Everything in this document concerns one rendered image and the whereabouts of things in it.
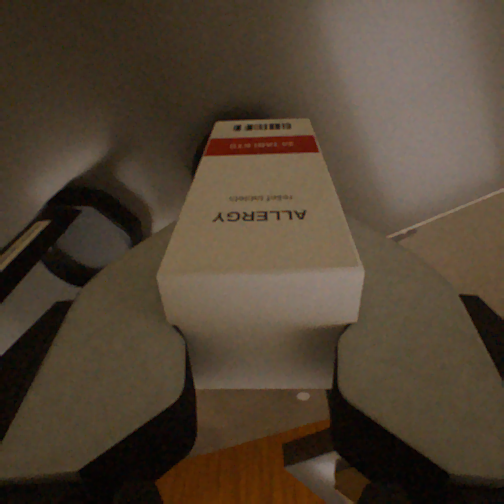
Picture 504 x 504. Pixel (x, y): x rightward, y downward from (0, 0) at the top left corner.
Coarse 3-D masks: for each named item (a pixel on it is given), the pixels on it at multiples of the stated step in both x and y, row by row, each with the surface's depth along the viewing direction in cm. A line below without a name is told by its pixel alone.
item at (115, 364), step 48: (144, 240) 10; (96, 288) 8; (144, 288) 8; (96, 336) 7; (144, 336) 7; (48, 384) 6; (96, 384) 6; (144, 384) 6; (192, 384) 7; (48, 432) 6; (96, 432) 5; (144, 432) 6; (192, 432) 7; (0, 480) 5; (48, 480) 5; (96, 480) 5
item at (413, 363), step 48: (384, 240) 10; (384, 288) 8; (432, 288) 8; (384, 336) 7; (432, 336) 7; (336, 384) 6; (384, 384) 6; (432, 384) 6; (480, 384) 6; (336, 432) 6; (384, 432) 5; (432, 432) 5; (480, 432) 5; (384, 480) 6; (432, 480) 5; (480, 480) 5
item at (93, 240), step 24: (96, 216) 31; (72, 240) 27; (96, 240) 29; (120, 240) 31; (48, 264) 24; (72, 264) 26; (96, 264) 27; (24, 288) 22; (48, 288) 23; (72, 288) 24; (0, 312) 20; (24, 312) 21; (0, 336) 19
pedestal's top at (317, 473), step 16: (320, 432) 59; (288, 448) 60; (304, 448) 59; (320, 448) 57; (288, 464) 58; (304, 464) 58; (320, 464) 58; (336, 464) 57; (304, 480) 60; (320, 480) 60; (320, 496) 63; (336, 496) 63
